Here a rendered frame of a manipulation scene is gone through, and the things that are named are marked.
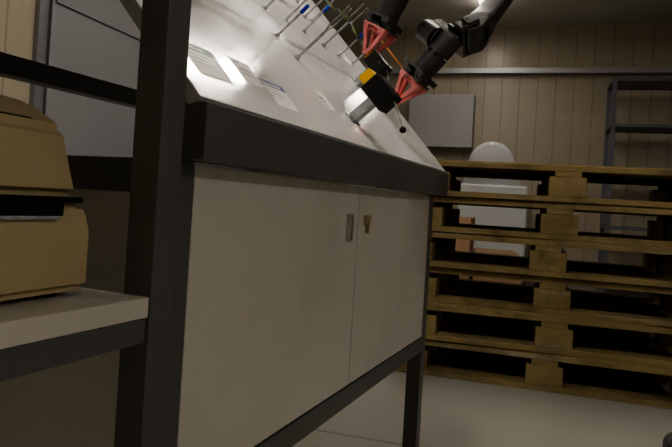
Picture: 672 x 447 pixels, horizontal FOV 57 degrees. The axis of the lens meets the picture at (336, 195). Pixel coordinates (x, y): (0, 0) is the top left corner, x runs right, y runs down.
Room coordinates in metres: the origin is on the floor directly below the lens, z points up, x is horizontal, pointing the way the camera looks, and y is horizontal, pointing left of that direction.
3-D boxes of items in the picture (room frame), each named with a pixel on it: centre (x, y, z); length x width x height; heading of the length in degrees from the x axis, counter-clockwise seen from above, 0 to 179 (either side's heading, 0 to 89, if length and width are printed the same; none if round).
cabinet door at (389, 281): (1.49, -0.15, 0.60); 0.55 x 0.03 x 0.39; 157
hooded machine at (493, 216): (6.73, -1.72, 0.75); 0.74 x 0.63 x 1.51; 73
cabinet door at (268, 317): (0.99, 0.07, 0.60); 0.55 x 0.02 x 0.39; 157
